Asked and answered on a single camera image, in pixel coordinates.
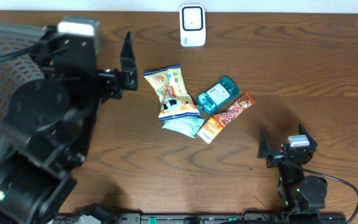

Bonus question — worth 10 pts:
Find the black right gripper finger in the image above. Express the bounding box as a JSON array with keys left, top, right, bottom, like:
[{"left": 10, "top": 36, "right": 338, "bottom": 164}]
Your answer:
[
  {"left": 298, "top": 123, "right": 318, "bottom": 148},
  {"left": 257, "top": 129, "right": 270, "bottom": 159}
]

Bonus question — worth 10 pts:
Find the green wet wipes pack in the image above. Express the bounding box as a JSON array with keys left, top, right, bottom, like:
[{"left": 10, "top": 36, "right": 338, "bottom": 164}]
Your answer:
[{"left": 162, "top": 116, "right": 204, "bottom": 138}]

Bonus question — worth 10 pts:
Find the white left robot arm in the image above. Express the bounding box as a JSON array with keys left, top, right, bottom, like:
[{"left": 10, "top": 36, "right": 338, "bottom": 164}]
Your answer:
[{"left": 0, "top": 26, "right": 138, "bottom": 223}]

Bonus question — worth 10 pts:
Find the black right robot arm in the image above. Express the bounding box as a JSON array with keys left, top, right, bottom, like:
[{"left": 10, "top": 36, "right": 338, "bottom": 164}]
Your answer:
[{"left": 257, "top": 124, "right": 328, "bottom": 212}]

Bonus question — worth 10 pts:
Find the small orange box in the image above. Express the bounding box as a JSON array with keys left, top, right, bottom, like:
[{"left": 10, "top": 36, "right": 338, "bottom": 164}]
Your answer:
[{"left": 197, "top": 117, "right": 223, "bottom": 144}]

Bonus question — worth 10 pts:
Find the large snack bag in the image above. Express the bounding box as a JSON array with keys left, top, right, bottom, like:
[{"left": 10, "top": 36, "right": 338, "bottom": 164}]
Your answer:
[{"left": 144, "top": 65, "right": 200, "bottom": 121}]

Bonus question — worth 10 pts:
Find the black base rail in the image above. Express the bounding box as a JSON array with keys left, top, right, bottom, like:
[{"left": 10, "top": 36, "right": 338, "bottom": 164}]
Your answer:
[{"left": 48, "top": 213, "right": 346, "bottom": 224}]

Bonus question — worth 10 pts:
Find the orange chocolate bar wrapper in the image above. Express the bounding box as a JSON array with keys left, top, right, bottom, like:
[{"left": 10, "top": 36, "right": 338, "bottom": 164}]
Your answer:
[{"left": 213, "top": 91, "right": 256, "bottom": 128}]

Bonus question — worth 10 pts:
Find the teal mouthwash bottle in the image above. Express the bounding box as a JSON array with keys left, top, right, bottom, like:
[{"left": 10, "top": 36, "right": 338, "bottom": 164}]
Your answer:
[{"left": 197, "top": 77, "right": 239, "bottom": 114}]

